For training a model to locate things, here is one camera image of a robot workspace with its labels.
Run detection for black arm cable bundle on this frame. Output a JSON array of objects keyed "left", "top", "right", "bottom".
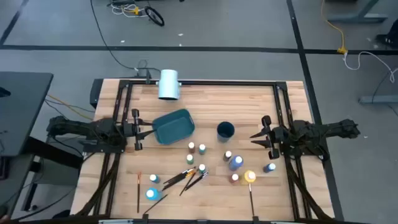
[
  {"left": 74, "top": 152, "right": 121, "bottom": 217},
  {"left": 284, "top": 155, "right": 332, "bottom": 220}
]

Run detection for thick black paintbrush gold bristles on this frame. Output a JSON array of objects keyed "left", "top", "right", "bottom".
[{"left": 161, "top": 170, "right": 197, "bottom": 192}]

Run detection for person's leg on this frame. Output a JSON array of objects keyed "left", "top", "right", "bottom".
[{"left": 375, "top": 18, "right": 398, "bottom": 49}]

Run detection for orange cable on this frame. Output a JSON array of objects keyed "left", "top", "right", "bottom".
[{"left": 46, "top": 93, "right": 94, "bottom": 121}]

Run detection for white floor cable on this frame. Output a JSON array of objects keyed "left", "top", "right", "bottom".
[{"left": 343, "top": 51, "right": 398, "bottom": 84}]

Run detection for grey desk foot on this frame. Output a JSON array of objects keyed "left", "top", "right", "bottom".
[{"left": 357, "top": 95, "right": 398, "bottom": 105}]

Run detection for yellow extension cable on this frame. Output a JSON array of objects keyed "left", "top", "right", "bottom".
[{"left": 320, "top": 0, "right": 348, "bottom": 55}]

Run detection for large periwinkle paint bottle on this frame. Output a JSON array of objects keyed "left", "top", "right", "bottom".
[{"left": 228, "top": 154, "right": 244, "bottom": 172}]

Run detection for black paintbrush gold ferrule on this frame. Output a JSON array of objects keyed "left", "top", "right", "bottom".
[{"left": 179, "top": 170, "right": 198, "bottom": 197}]

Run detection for large yellow paint bottle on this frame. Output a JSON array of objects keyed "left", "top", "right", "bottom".
[{"left": 243, "top": 169, "right": 257, "bottom": 186}]

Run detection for black desk leg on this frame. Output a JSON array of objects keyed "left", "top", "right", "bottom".
[{"left": 23, "top": 136, "right": 83, "bottom": 212}]

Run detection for large turquoise paint bottle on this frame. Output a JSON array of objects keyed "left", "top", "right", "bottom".
[{"left": 145, "top": 187, "right": 162, "bottom": 202}]

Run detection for black paintbrush silver ferrule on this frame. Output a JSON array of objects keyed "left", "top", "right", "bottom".
[
  {"left": 185, "top": 170, "right": 210, "bottom": 191},
  {"left": 162, "top": 167, "right": 197, "bottom": 185},
  {"left": 248, "top": 182, "right": 256, "bottom": 218}
]

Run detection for black table end plate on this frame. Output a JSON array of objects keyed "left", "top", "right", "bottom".
[{"left": 89, "top": 78, "right": 104, "bottom": 109}]

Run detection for dark grey desk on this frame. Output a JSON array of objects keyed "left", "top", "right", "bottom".
[{"left": 0, "top": 71, "right": 54, "bottom": 157}]

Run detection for black lamp clamp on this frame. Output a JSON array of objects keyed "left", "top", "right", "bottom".
[{"left": 134, "top": 58, "right": 161, "bottom": 85}]

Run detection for teal plastic bin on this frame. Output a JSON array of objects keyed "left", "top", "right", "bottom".
[{"left": 151, "top": 108, "right": 196, "bottom": 146}]

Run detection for black floor cable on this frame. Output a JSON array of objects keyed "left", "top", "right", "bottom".
[
  {"left": 90, "top": 0, "right": 139, "bottom": 71},
  {"left": 371, "top": 67, "right": 398, "bottom": 103}
]

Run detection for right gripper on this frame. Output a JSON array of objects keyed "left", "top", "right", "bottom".
[{"left": 249, "top": 114, "right": 285, "bottom": 161}]

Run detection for desk with grey leg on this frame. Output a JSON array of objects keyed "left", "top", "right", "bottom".
[{"left": 326, "top": 0, "right": 389, "bottom": 24}]

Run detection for thin black paintbrush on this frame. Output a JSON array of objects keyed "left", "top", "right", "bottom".
[{"left": 142, "top": 194, "right": 169, "bottom": 215}]

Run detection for long paintbrush copper ferrule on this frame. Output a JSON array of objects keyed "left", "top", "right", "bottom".
[{"left": 136, "top": 171, "right": 142, "bottom": 214}]

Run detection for black cable loop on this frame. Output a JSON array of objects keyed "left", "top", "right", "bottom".
[{"left": 144, "top": 6, "right": 165, "bottom": 27}]

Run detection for dark blue plastic cup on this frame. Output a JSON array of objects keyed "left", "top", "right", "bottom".
[{"left": 216, "top": 121, "right": 236, "bottom": 143}]

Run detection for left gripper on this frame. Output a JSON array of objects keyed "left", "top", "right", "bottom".
[{"left": 123, "top": 108, "right": 155, "bottom": 151}]

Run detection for white cable coil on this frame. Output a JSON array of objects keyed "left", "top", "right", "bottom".
[{"left": 110, "top": 2, "right": 147, "bottom": 18}]

